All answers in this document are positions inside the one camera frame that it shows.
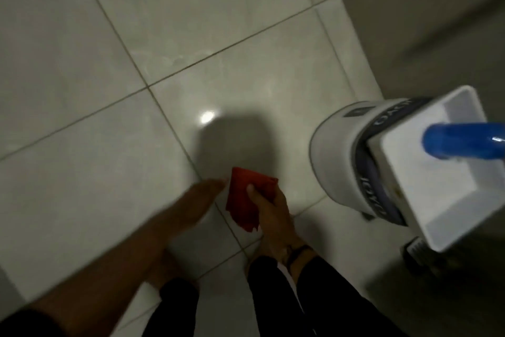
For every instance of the person's right hand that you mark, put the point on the person's right hand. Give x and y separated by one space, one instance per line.
274 222

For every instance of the person's left hand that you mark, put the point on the person's left hand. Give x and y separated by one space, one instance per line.
193 204

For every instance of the person's left fingers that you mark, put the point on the person's left fingers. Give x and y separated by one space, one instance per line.
211 192

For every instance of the person's right thumb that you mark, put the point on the person's right thumb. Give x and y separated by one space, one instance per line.
253 195

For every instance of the red cloth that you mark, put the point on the red cloth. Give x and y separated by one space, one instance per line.
246 198

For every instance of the person's left forearm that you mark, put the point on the person's left forearm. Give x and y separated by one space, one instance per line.
106 281

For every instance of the person's right forearm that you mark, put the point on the person's right forearm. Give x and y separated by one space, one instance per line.
339 305

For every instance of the black wristband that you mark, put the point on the black wristband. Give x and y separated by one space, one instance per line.
296 256

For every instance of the person's right leg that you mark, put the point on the person's right leg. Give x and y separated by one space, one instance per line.
272 301

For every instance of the person's leg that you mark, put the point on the person's leg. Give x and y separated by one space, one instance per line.
173 311
272 301

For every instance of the person's left leg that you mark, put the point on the person's left leg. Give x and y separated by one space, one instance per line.
173 311

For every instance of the white mop bucket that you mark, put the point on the white mop bucket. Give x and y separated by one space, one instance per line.
394 175

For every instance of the black bucket wheel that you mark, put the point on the black bucket wheel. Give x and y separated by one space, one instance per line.
420 254

